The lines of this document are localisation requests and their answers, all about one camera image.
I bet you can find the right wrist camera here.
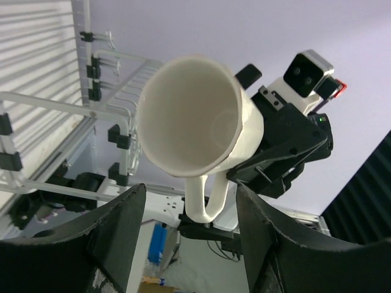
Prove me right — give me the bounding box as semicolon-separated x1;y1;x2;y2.
268;49;347;116

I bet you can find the white ceramic mug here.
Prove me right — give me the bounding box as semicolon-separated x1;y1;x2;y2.
136;55;264;223

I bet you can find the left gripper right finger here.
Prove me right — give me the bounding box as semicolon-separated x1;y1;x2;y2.
236;186;390;292

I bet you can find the metal dish rack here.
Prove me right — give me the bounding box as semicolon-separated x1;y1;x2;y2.
1;1;161;205

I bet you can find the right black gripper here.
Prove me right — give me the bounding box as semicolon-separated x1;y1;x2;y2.
226;76;333;198

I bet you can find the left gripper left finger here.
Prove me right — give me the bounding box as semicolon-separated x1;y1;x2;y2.
1;184;146;292

